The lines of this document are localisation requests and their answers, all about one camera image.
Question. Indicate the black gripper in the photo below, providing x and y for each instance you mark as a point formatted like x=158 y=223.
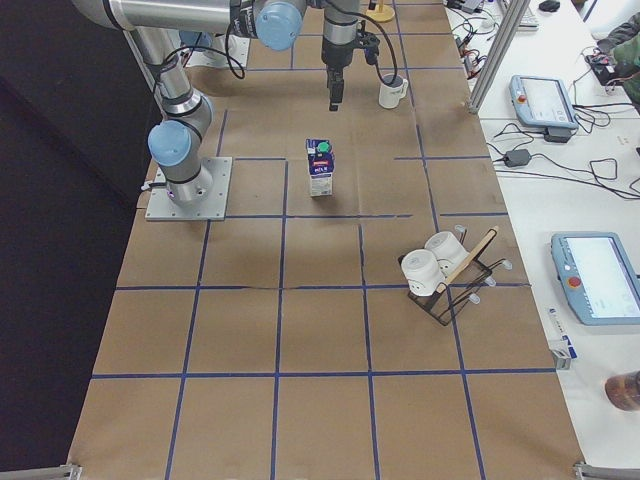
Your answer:
x=333 y=56

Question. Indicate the white mug grey inside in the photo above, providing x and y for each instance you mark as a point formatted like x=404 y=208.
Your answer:
x=392 y=90

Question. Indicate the blue white milk carton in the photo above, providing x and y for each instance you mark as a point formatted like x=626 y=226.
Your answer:
x=321 y=163

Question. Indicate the white cup front in rack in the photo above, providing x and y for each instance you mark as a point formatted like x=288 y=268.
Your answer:
x=422 y=272

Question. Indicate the white cup in rack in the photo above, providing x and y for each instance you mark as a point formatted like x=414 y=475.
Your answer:
x=422 y=272
x=448 y=250

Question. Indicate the white cup rear in rack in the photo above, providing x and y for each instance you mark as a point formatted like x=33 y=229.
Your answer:
x=448 y=250

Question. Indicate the wooden mug tree stand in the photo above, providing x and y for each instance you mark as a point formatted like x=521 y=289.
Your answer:
x=380 y=10

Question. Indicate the black power adapter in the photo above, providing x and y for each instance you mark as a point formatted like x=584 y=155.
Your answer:
x=517 y=158

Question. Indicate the far blue teach pendant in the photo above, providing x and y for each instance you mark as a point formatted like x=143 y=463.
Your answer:
x=542 y=102

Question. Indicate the blue teach pendant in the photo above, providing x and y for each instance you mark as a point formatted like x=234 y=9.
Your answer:
x=542 y=102
x=597 y=277

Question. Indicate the wooden stick on rack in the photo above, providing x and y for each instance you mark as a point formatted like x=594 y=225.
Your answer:
x=472 y=256

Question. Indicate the near blue teach pendant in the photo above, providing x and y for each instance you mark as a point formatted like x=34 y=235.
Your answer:
x=597 y=277

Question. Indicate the small blue white box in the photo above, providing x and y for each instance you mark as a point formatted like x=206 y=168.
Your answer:
x=561 y=348

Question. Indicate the brown glass bottle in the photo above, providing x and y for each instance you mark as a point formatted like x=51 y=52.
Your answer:
x=623 y=391

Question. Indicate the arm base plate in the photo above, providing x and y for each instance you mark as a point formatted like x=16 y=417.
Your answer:
x=203 y=198
x=238 y=53

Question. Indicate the aluminium frame post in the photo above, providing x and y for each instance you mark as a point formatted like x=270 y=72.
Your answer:
x=505 y=34

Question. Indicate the black wire cup rack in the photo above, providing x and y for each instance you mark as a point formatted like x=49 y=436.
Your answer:
x=464 y=290

